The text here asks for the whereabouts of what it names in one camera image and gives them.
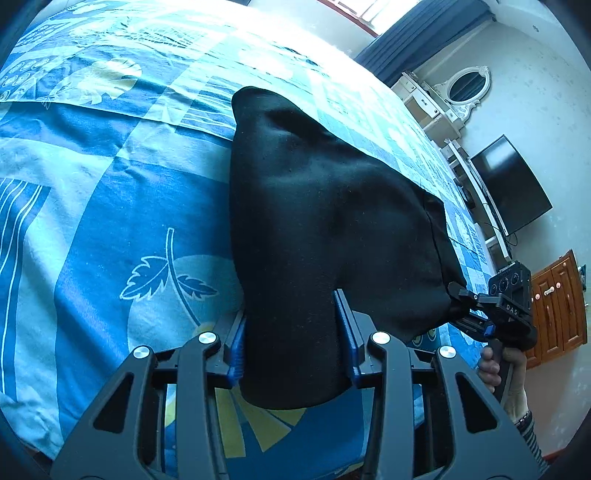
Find person's right hand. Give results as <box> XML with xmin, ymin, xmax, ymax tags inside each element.
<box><xmin>477</xmin><ymin>346</ymin><xmax>530</xmax><ymax>424</ymax></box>

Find blue patterned bed sheet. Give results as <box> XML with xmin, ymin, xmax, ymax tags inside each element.
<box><xmin>1</xmin><ymin>1</ymin><xmax>494</xmax><ymax>458</ymax></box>

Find striped sleeve forearm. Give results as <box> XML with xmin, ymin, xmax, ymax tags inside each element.
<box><xmin>515</xmin><ymin>410</ymin><xmax>549</xmax><ymax>477</ymax></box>

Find white dressing table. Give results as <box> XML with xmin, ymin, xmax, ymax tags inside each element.
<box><xmin>392</xmin><ymin>73</ymin><xmax>464</xmax><ymax>148</ymax></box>

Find brown wooden cabinet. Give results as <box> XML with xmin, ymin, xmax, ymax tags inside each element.
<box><xmin>526</xmin><ymin>250</ymin><xmax>587</xmax><ymax>369</ymax></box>

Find black flat television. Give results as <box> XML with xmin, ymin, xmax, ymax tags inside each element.
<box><xmin>471</xmin><ymin>135</ymin><xmax>552</xmax><ymax>236</ymax></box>

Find black pants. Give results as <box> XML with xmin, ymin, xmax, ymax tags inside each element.
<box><xmin>229</xmin><ymin>87</ymin><xmax>465</xmax><ymax>410</ymax></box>

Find white oval mirror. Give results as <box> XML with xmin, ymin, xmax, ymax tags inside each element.
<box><xmin>434</xmin><ymin>66</ymin><xmax>492</xmax><ymax>123</ymax></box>

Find white tv stand shelf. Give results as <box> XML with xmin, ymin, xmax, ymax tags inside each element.
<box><xmin>443</xmin><ymin>138</ymin><xmax>514</xmax><ymax>265</ymax></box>

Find dark blue curtain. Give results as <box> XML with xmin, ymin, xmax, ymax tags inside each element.
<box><xmin>355</xmin><ymin>0</ymin><xmax>494</xmax><ymax>87</ymax></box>

